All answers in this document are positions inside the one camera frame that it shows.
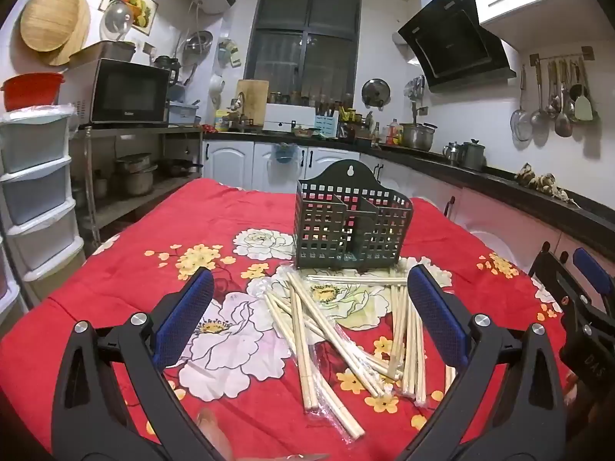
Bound row of hanging kitchen utensils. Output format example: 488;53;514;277
510;58;600;142

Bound hanging steel bowl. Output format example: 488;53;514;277
181;30;213;56

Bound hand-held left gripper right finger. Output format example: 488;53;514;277
384;264;568;461

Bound framed fruit picture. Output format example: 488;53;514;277
98;0;159;35

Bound round wooden board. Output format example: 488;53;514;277
45;0;91;66

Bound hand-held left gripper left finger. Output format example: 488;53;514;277
52;267;226;461

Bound blue plastic basket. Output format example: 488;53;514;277
167;101;201;126

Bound person's right hand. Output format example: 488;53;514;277
563;370;586;409

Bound black microwave oven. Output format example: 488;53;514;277
62;58;171;128

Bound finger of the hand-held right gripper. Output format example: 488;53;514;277
529;242;584;310
573;247;615;310

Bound red floral blanket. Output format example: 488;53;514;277
0;177;577;461

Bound stainless steel stockpot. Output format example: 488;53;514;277
400;122;438;149

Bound pile of wooden chopsticks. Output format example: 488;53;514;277
262;269;457;440

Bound black blender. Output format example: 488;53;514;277
154;55;182;85

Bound dark green plastic utensil holder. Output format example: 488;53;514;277
294;161;414;270

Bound black range hood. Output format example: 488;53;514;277
396;0;517;92

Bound white countertop box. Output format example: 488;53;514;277
263;103;320;133

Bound white wall cabinet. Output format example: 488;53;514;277
464;0;594;51

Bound black frying pan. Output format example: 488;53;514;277
161;158;205;178

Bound wall utensil rail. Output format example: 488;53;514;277
530;46;594;65

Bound steel pot lid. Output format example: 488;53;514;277
361;78;391;108

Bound white plastic drawer unit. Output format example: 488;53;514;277
0;104;85;282

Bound wooden cutting board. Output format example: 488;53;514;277
234;79;270;126

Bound brown patterned plush toy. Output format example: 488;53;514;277
515;163;575;202

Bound red plastic basin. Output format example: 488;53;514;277
0;73;65;112

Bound grey box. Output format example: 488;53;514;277
72;41;136;63

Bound stacked steel pots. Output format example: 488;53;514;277
114;154;158;197

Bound white base cabinets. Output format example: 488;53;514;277
202;139;615;298

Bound wall sponge holder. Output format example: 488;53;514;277
218;38;242;68

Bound black kitchen countertop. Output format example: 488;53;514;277
202;127;615;250

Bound blue knife block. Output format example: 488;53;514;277
314;101;339;138

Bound sink faucet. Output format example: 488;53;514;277
231;91;248;126

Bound metal shelf rack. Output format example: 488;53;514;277
72;125;205;245

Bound person's left hand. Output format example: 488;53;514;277
197;407;236;461

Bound round bamboo tray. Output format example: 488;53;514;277
20;0;80;52

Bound glass pot lid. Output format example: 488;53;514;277
99;0;135;41

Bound dark framed window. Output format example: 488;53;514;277
244;0;362;113

